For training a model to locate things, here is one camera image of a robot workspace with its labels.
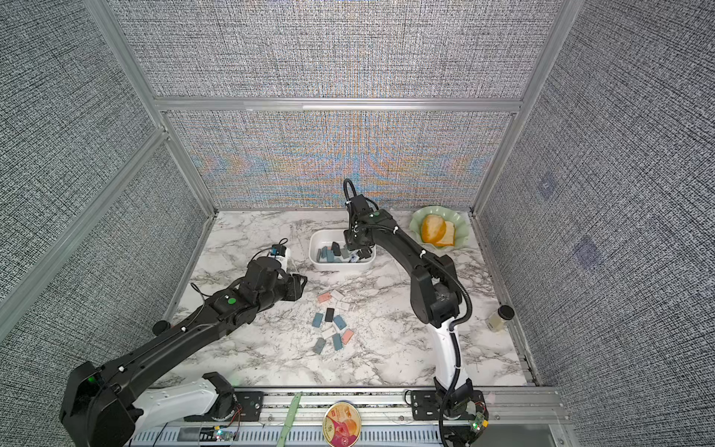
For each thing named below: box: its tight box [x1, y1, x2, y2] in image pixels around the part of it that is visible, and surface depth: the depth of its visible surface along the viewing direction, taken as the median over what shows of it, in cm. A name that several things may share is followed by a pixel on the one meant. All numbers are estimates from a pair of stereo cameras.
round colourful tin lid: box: [322, 401, 363, 447], surface depth 69 cm
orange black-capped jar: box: [152, 320, 172, 337], surface depth 81 cm
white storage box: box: [308, 229, 378, 271], surface depth 105 cm
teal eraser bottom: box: [333, 333, 344, 352], surface depth 86 cm
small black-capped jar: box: [486, 304, 515, 333], surface depth 82 cm
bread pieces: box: [420, 214, 456, 247], surface depth 108 cm
